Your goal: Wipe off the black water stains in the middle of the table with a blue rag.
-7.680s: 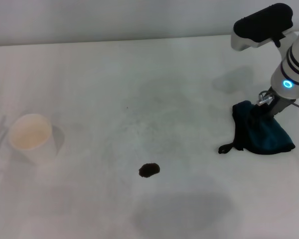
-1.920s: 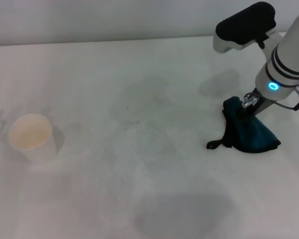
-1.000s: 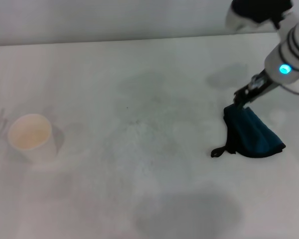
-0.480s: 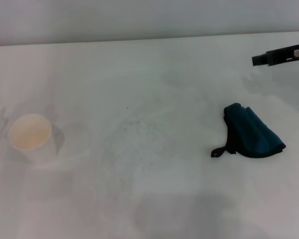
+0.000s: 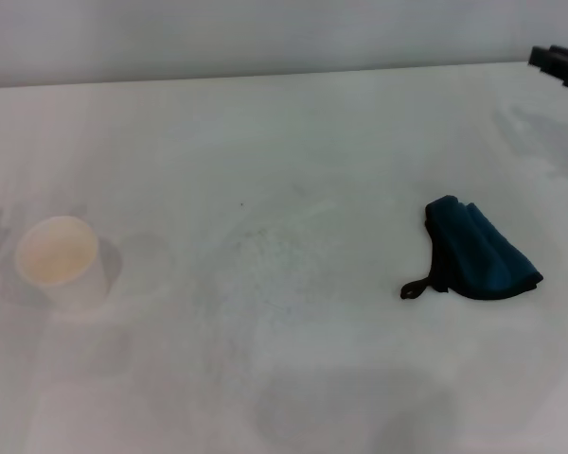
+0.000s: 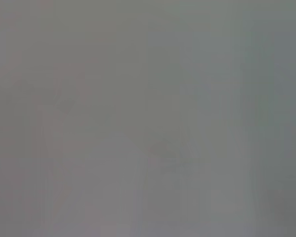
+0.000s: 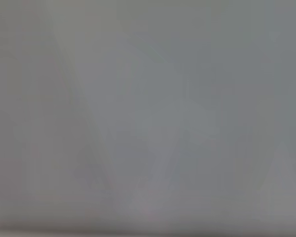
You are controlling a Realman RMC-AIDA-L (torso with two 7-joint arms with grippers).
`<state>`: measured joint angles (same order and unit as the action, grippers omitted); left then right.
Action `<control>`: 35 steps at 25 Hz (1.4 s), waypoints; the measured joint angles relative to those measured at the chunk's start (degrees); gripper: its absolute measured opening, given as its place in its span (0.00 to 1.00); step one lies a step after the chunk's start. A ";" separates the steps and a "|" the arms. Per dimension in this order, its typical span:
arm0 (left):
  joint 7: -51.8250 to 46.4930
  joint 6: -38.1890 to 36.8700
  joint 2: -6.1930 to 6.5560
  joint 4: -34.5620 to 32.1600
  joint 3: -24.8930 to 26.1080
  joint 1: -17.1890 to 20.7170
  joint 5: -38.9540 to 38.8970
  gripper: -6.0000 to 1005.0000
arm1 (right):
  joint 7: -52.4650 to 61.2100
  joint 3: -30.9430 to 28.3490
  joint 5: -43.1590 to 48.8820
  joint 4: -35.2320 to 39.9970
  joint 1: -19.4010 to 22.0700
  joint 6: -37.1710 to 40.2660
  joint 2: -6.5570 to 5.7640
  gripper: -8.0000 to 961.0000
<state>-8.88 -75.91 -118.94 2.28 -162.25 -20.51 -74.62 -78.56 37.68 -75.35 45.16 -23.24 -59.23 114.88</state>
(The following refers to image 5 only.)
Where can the blue rag with black trim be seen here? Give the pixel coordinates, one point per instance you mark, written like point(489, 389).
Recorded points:
point(478, 250)

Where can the white paper cup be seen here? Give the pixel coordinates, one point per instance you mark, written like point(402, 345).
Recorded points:
point(57, 253)

